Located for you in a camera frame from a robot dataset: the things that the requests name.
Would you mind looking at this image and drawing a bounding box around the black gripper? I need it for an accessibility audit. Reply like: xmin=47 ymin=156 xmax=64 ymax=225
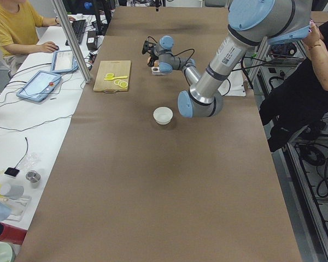
xmin=150 ymin=47 xmax=159 ymax=66

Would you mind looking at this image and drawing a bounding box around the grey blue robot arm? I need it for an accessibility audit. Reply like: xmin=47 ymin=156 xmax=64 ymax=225
xmin=142 ymin=0 xmax=312 ymax=118

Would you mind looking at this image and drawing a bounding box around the clear plastic egg box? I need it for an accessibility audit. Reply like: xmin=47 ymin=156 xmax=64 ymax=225
xmin=151 ymin=67 xmax=164 ymax=75

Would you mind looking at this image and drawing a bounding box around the wooden cutting board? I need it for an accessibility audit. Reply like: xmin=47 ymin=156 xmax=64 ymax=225
xmin=93 ymin=60 xmax=131 ymax=93

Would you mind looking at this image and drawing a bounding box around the lemon slice top pair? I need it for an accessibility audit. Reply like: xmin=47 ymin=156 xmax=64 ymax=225
xmin=105 ymin=73 xmax=115 ymax=79

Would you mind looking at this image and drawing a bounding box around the white round bowl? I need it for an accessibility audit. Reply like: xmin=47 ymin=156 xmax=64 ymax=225
xmin=153 ymin=107 xmax=173 ymax=125

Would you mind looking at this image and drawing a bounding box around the black keyboard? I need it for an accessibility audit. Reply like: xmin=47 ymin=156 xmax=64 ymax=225
xmin=71 ymin=19 xmax=87 ymax=45

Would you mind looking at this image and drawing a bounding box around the blue teach pendant far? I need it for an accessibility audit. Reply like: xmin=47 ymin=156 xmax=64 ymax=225
xmin=50 ymin=50 xmax=78 ymax=74

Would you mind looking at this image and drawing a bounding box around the blue teach pendant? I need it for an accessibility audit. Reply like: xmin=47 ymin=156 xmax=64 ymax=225
xmin=50 ymin=50 xmax=78 ymax=74
xmin=16 ymin=70 xmax=62 ymax=103

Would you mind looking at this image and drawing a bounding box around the blue teach pendant near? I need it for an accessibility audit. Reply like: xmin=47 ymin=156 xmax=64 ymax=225
xmin=16 ymin=70 xmax=62 ymax=103

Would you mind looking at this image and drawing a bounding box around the person in yellow shirt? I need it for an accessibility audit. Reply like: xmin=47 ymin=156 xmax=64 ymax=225
xmin=0 ymin=1 xmax=60 ymax=74

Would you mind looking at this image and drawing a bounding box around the person in black clothes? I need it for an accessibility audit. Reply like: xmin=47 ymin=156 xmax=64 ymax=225
xmin=259 ymin=21 xmax=328 ymax=152

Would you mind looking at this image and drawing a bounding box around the steel cylinder cup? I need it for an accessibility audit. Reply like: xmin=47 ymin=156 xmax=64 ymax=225
xmin=26 ymin=170 xmax=41 ymax=188

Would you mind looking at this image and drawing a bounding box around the black square sensor pad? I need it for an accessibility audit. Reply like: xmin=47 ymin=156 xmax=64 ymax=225
xmin=4 ymin=167 xmax=20 ymax=177

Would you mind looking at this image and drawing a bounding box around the grey cup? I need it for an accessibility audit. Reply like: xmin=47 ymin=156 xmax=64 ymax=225
xmin=0 ymin=183 xmax=24 ymax=200

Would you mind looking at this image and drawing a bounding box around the red cylinder cup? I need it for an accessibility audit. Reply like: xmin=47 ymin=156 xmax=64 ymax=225
xmin=0 ymin=222 xmax=27 ymax=246

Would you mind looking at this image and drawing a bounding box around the green bowl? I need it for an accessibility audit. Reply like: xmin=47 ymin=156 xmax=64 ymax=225
xmin=0 ymin=243 xmax=15 ymax=262

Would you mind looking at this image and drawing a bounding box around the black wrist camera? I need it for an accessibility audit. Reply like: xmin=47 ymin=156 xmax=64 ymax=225
xmin=142 ymin=40 xmax=153 ymax=55

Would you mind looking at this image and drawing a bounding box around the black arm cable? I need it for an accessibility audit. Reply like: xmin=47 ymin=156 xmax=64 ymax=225
xmin=146 ymin=35 xmax=252 ymax=96

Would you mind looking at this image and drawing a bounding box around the aluminium frame post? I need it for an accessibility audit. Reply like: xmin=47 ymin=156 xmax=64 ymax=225
xmin=51 ymin=0 xmax=91 ymax=84

